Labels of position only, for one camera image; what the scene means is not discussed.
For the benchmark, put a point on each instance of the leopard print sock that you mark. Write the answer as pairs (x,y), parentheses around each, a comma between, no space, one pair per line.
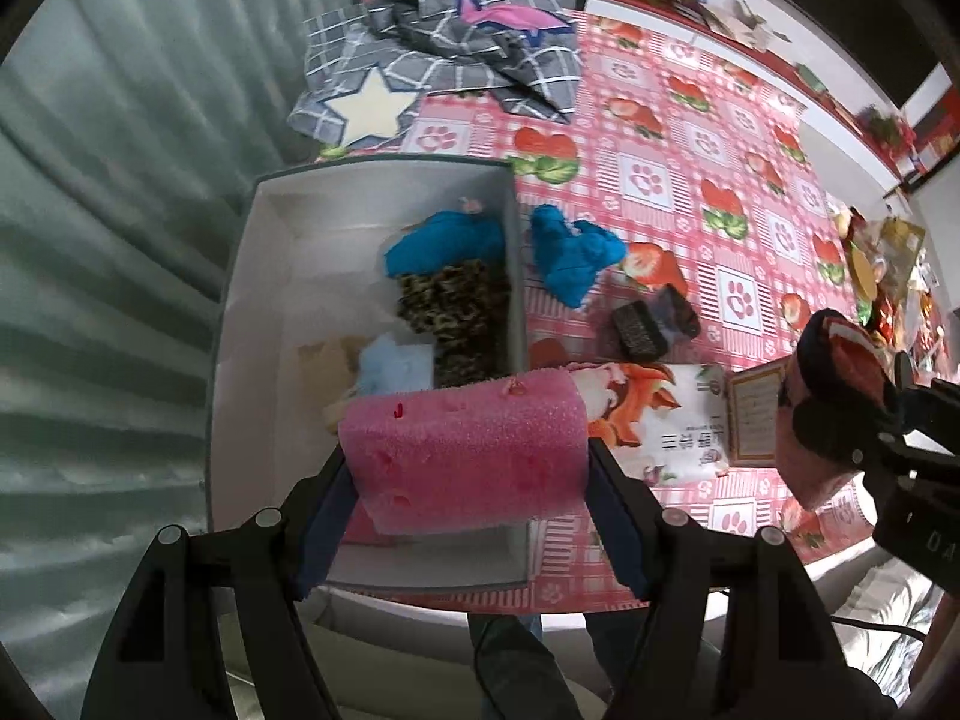
(450,307)

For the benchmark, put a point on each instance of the grey plaid quilt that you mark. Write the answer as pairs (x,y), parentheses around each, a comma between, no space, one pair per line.
(465,52)

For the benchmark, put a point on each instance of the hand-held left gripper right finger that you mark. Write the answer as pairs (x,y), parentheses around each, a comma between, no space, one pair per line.
(619,532)

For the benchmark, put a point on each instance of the person's leg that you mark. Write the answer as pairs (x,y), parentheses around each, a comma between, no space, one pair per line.
(517,667)

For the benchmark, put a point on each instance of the fox print tissue pack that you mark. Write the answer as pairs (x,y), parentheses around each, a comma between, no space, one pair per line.
(660,427)

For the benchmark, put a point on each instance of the pink sponge block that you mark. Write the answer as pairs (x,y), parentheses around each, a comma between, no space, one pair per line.
(465,450)

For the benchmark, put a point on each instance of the red and black sock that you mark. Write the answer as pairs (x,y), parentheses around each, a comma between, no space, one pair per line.
(825,420)

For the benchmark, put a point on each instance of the red green potted plant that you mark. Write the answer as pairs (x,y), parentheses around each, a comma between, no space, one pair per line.
(885,129)

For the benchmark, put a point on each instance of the brown card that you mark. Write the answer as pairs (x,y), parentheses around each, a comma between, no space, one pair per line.
(754,412)

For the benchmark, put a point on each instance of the light blue fluffy sock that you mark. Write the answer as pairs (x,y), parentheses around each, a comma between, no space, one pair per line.
(394,367)

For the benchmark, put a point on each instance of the pile of snack packets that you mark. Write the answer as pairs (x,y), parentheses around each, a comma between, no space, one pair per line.
(892,270)

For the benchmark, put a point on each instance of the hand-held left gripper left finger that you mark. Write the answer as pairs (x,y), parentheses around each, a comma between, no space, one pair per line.
(326,532)

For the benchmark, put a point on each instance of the beige knit sock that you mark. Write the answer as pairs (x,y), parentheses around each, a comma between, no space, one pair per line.
(330,367)

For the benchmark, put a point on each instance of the light grey cushion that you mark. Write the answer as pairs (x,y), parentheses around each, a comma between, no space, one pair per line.
(885,592)

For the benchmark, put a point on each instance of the dark grey sock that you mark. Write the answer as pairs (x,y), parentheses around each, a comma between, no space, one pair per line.
(681,311)

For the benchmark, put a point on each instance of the grey storage box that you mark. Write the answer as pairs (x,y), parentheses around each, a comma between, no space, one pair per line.
(300,277)

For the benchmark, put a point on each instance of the strawberry printed bed sheet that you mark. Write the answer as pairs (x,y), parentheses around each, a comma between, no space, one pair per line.
(675,142)

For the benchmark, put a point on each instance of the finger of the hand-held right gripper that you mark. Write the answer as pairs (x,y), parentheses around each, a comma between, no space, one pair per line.
(885,454)
(905,382)

